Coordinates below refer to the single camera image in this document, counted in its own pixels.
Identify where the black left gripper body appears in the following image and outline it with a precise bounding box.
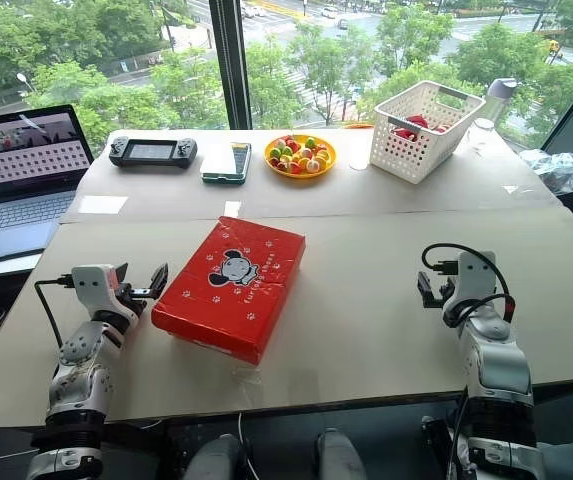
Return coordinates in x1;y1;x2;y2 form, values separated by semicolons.
114;282;151;317

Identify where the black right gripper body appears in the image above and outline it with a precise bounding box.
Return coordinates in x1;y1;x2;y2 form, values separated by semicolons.
424;293;460;313

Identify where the red shoe box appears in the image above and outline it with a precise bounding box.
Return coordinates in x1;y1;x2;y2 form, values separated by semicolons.
150;215;307;366

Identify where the beige paper table cover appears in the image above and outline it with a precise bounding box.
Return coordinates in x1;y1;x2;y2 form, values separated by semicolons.
0;206;573;432
58;127;566;226

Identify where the grey open laptop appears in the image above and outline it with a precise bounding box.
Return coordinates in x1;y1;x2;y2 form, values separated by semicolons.
0;103;96;267

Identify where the black handheld game console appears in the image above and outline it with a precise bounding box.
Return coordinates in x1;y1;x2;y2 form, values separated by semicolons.
108;135;200;171

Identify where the white and green flat box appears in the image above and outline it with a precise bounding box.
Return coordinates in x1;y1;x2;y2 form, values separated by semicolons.
200;141;253;185

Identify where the white perforated plastic basket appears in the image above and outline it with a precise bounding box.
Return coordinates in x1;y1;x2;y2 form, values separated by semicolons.
368;80;488;185

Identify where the red cloth item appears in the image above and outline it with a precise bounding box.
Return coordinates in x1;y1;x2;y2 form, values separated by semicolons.
390;114;448;142

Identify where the crumpled clear plastic bag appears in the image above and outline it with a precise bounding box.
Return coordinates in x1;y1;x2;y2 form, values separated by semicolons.
519;148;573;193

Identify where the grey rounded shape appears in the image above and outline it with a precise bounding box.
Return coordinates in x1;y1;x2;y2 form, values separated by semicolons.
184;433;243;480
313;428;368;480

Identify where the yellow plate of colourful candies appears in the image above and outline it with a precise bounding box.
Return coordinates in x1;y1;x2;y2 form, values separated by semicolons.
264;133;338;178

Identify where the clear bottle with grey lid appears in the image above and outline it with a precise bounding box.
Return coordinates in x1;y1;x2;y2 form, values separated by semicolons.
480;77;518;127

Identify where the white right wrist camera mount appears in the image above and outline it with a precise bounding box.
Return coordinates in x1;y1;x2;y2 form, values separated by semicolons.
442;249;498;322

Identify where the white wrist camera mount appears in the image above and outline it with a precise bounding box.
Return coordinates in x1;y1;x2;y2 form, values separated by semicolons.
70;264;140;322
442;249;498;322

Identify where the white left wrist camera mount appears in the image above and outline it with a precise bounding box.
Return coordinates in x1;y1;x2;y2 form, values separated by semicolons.
70;264;140;322

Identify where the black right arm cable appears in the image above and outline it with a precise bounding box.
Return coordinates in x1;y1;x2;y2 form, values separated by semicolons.
420;242;517;327

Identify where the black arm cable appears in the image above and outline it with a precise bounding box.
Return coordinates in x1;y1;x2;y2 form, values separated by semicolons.
33;273;75;349
420;242;517;327

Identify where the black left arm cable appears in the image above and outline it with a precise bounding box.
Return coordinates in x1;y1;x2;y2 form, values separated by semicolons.
33;273;75;349

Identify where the black window frame post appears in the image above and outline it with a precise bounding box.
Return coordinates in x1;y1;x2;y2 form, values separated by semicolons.
208;0;256;132

